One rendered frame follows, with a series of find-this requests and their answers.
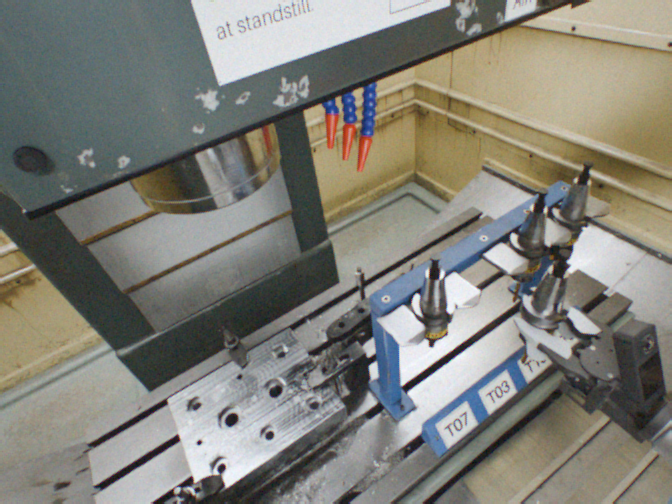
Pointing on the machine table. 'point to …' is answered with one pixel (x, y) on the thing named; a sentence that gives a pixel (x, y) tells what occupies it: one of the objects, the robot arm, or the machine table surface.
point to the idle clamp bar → (352, 321)
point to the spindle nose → (212, 175)
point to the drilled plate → (298, 421)
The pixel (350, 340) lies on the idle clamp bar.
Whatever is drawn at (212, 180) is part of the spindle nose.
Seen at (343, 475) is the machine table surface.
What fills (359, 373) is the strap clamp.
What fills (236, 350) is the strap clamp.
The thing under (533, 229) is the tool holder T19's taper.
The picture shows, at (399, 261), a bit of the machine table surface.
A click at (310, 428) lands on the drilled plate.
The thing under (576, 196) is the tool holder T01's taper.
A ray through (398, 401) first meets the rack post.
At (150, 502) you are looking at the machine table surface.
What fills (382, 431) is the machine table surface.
